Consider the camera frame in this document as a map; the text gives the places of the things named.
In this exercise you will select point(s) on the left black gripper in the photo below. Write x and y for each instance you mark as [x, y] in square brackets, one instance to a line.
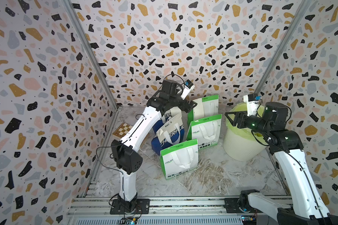
[185, 108]

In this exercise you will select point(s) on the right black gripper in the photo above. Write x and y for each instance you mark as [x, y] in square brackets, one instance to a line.
[240, 116]

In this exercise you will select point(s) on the green white bag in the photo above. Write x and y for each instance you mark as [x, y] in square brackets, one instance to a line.
[179, 158]
[206, 131]
[210, 103]

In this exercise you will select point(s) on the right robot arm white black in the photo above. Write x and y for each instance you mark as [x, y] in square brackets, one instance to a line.
[308, 207]

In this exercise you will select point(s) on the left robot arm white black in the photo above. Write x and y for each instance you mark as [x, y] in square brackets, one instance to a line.
[125, 151]

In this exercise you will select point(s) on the white trash bin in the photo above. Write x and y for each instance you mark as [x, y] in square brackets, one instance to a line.
[241, 144]

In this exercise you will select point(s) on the back blue white bag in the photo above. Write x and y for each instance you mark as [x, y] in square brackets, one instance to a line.
[167, 116]

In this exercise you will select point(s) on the blue white bag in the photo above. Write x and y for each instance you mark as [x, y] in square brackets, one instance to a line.
[167, 116]
[168, 133]

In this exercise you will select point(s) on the front blue white bag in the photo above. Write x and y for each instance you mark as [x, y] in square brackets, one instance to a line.
[168, 133]

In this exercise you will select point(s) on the wooden chessboard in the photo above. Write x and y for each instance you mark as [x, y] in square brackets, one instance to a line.
[122, 130]

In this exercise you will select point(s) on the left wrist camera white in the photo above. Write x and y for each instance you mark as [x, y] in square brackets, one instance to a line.
[188, 87]

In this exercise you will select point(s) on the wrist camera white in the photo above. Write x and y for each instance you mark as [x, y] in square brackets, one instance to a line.
[188, 87]
[253, 102]

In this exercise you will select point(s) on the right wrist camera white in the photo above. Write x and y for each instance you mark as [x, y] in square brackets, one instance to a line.
[253, 102]

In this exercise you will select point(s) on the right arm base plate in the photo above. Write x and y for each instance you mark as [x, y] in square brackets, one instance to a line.
[231, 204]

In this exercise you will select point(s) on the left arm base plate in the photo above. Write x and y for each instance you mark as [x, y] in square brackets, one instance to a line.
[141, 206]

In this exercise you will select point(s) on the right corner aluminium post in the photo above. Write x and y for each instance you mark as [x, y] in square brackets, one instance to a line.
[303, 7]

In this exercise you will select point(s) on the corner aluminium post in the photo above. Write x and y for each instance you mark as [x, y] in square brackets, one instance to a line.
[87, 47]
[303, 7]

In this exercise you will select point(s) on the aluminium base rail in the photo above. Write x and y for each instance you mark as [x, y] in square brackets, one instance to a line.
[164, 211]

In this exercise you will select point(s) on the left corner aluminium post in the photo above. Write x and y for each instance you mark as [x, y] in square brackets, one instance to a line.
[87, 47]

